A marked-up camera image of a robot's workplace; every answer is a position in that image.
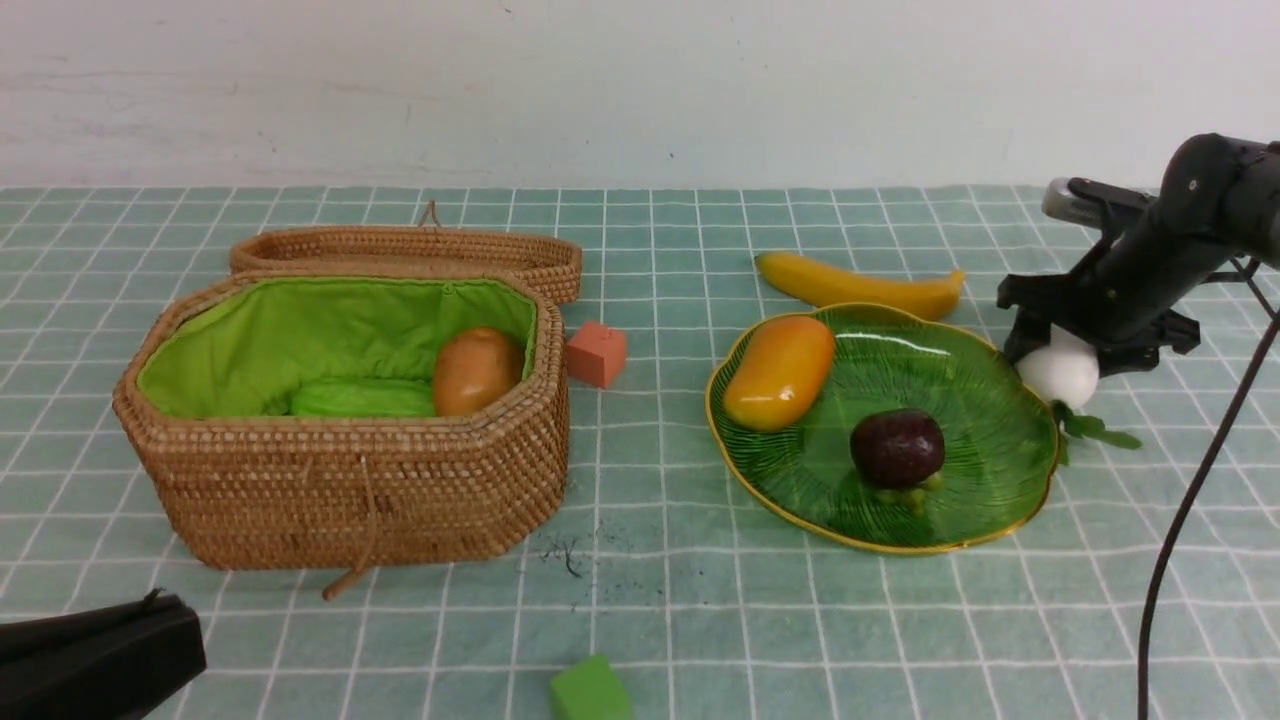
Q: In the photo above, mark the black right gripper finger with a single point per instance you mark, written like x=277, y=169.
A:
x=1031, y=329

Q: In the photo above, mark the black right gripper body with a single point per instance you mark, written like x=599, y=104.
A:
x=1119, y=298

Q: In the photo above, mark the white radish with leaves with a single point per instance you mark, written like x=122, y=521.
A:
x=1065, y=373

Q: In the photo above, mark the yellow banana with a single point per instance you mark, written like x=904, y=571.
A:
x=822, y=285

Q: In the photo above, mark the dark purple mangosteen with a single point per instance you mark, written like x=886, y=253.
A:
x=899, y=454

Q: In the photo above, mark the orange yellow mango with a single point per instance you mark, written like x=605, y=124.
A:
x=780, y=374

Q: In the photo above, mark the orange brown potato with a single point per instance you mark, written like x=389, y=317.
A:
x=474, y=369

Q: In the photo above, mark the green ridged gourd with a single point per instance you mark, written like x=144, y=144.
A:
x=362, y=398

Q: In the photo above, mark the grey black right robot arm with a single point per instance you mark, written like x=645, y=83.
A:
x=1218, y=202

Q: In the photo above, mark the green glass leaf plate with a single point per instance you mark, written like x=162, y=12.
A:
x=1002, y=442

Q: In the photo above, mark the orange foam cube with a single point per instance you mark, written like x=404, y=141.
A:
x=596, y=354

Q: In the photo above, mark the woven rattan basket lid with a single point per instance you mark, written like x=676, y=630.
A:
x=544, y=263

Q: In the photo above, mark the green foam cube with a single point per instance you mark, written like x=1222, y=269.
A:
x=590, y=690

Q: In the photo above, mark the teal checkered tablecloth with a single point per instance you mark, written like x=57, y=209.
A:
x=708, y=606

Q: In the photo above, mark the green fabric basket lining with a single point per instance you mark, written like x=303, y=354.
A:
x=248, y=354

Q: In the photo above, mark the woven rattan basket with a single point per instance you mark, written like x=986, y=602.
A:
x=288, y=492

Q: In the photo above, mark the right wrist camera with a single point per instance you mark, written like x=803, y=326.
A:
x=1094, y=205

